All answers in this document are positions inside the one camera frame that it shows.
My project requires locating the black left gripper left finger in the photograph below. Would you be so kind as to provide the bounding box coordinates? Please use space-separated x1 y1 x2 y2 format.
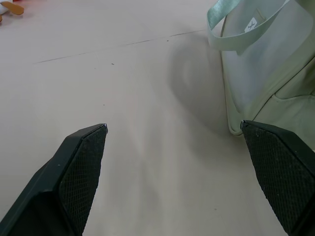
0 123 109 236

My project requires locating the pale green tote bag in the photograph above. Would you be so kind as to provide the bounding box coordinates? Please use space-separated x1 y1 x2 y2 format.
206 0 315 136

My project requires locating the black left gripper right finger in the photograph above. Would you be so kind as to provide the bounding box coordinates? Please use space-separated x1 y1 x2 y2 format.
240 119 315 236

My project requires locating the white and orange plush toy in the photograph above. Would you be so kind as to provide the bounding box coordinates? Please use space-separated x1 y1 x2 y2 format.
0 0 25 25

